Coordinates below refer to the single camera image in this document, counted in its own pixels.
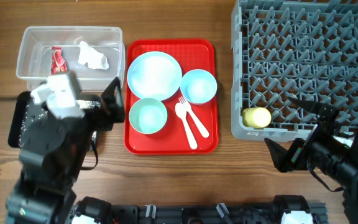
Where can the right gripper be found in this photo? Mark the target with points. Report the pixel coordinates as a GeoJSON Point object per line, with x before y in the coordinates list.
{"type": "Point", "coordinates": [295, 155]}

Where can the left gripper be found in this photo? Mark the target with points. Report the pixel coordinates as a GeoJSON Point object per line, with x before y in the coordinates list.
{"type": "Point", "coordinates": [115, 101]}

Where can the white tissue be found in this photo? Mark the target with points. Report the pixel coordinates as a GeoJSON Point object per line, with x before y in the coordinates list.
{"type": "Point", "coordinates": [94, 59]}

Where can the green bowl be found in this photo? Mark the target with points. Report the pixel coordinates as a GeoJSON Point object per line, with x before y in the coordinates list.
{"type": "Point", "coordinates": [148, 116]}

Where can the yellow cup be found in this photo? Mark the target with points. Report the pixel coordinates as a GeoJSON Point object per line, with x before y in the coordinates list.
{"type": "Point", "coordinates": [256, 117]}

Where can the red snack wrapper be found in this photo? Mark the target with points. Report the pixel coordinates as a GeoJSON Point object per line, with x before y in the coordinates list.
{"type": "Point", "coordinates": [59, 64]}

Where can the light blue bowl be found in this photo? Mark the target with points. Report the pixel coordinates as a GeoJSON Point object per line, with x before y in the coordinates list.
{"type": "Point", "coordinates": [198, 86]}

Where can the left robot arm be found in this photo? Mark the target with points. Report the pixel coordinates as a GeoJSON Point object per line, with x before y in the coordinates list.
{"type": "Point", "coordinates": [28, 203]}

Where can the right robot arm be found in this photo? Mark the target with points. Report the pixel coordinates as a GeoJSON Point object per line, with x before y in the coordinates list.
{"type": "Point", "coordinates": [350, 194]}

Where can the clear plastic waste bin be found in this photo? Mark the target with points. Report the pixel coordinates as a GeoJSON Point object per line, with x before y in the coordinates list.
{"type": "Point", "coordinates": [35, 54]}

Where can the grey dishwasher rack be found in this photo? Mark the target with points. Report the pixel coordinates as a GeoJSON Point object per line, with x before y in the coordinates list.
{"type": "Point", "coordinates": [306, 50]}

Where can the black food waste tray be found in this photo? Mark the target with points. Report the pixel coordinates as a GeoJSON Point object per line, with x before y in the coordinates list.
{"type": "Point", "coordinates": [21, 102]}

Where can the light blue plate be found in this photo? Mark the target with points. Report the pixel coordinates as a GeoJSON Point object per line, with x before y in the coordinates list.
{"type": "Point", "coordinates": [154, 75]}

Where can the white plastic spoon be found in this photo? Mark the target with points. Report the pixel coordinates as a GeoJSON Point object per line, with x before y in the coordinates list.
{"type": "Point", "coordinates": [181, 113]}

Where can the food scraps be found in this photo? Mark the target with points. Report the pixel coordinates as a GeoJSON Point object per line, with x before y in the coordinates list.
{"type": "Point", "coordinates": [34, 112]}

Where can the red serving tray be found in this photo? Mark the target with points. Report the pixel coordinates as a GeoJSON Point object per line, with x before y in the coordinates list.
{"type": "Point", "coordinates": [190, 54]}

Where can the white plastic fork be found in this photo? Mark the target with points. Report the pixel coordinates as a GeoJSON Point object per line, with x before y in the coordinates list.
{"type": "Point", "coordinates": [202, 129]}

